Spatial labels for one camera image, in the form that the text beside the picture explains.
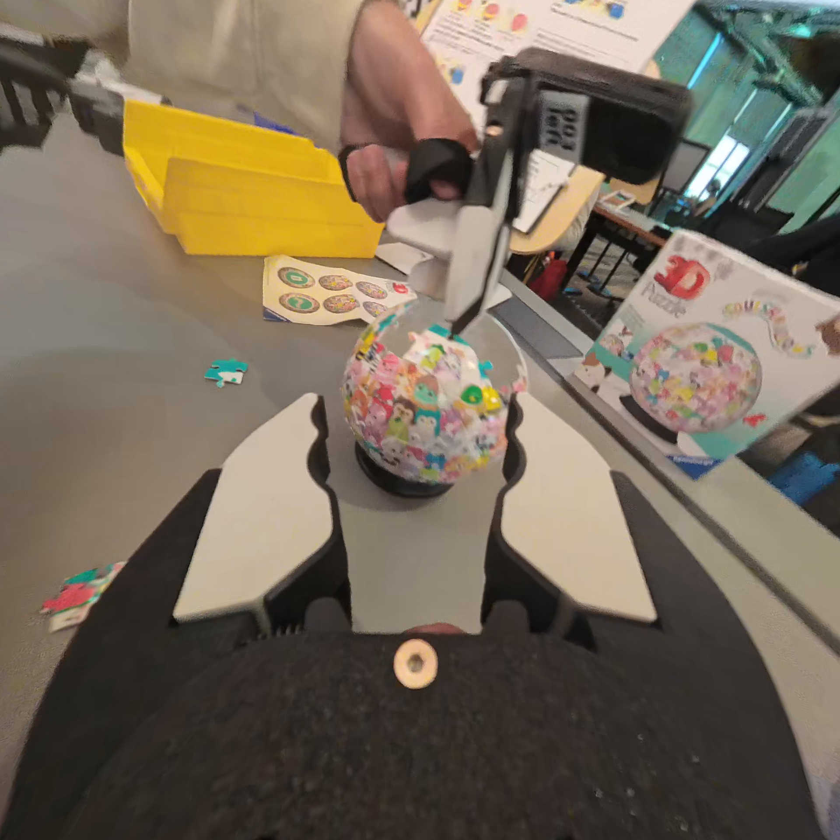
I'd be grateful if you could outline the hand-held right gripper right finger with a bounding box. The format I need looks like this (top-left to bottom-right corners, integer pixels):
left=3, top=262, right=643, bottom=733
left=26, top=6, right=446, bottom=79
left=481, top=392, right=658, bottom=636

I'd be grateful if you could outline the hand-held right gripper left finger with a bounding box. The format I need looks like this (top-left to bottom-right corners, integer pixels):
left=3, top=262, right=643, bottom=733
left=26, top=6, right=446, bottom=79
left=172, top=392, right=354, bottom=636

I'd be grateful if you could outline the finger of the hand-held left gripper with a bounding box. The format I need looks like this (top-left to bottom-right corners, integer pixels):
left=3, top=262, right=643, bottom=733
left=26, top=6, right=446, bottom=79
left=461, top=152, right=518, bottom=336
left=445, top=205, right=503, bottom=332

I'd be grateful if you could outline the colourful puzzle ball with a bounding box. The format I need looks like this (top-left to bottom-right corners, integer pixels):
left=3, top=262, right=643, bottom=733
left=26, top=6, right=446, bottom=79
left=341, top=303, right=529, bottom=487

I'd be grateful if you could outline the person's left forearm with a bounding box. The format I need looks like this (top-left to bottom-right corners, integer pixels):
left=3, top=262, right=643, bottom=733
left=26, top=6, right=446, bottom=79
left=340, top=0, right=480, bottom=155

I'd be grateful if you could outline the black ball stand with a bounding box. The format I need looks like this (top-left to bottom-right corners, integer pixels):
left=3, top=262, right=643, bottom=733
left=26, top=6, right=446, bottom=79
left=354, top=441, right=455, bottom=498

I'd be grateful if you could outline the teal and white puzzle piece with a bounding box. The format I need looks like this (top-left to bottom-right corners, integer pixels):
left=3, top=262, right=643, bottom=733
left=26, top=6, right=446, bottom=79
left=203, top=357, right=249, bottom=388

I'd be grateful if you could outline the pink and white puzzle piece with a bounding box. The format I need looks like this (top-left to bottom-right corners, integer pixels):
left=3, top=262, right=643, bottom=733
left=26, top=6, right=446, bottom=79
left=39, top=581, right=102, bottom=634

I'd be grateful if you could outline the puzzle box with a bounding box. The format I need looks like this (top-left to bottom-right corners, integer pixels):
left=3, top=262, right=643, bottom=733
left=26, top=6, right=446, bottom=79
left=574, top=228, right=840, bottom=480

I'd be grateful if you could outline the person's left hand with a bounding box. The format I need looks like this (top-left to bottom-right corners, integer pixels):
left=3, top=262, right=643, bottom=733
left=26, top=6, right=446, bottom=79
left=344, top=139, right=463, bottom=224

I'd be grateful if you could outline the white paper sheet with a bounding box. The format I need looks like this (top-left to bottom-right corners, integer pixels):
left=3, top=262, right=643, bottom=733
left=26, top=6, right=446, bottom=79
left=512, top=147, right=578, bottom=234

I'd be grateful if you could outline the red bag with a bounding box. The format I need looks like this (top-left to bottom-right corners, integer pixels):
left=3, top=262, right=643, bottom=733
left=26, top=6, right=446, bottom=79
left=530, top=258, right=571, bottom=301

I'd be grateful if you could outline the printed instruction sheet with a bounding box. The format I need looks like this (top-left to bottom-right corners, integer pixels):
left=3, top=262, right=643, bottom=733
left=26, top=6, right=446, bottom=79
left=262, top=255, right=419, bottom=326

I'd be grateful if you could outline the blue object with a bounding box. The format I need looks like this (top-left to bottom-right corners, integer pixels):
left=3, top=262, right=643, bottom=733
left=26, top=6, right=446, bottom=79
left=768, top=451, right=840, bottom=508

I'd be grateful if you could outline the blue plastic bin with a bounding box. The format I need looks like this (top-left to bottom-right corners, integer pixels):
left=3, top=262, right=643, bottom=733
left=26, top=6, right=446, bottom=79
left=252, top=112, right=312, bottom=140

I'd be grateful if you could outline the person's beige shirt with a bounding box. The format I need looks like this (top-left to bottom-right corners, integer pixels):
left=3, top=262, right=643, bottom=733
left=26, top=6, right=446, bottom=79
left=125, top=0, right=395, bottom=155

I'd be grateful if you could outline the black chair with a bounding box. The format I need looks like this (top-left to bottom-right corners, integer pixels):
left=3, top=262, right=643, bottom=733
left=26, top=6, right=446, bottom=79
left=0, top=36, right=76, bottom=151

